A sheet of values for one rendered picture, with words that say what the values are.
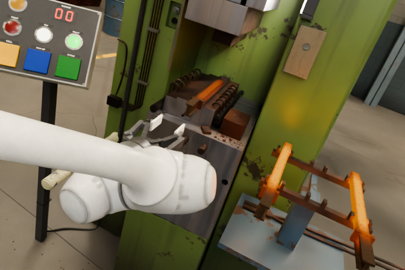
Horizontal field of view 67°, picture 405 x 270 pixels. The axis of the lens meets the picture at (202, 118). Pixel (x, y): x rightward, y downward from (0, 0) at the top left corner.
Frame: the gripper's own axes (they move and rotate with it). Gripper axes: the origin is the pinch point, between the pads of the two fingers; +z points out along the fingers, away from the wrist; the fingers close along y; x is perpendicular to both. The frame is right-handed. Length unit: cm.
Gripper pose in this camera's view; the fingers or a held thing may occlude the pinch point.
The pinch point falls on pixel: (168, 126)
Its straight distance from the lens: 92.6
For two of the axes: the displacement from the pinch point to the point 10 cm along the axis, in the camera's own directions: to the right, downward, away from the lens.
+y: 9.1, 3.7, -1.9
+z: 3.2, -3.3, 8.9
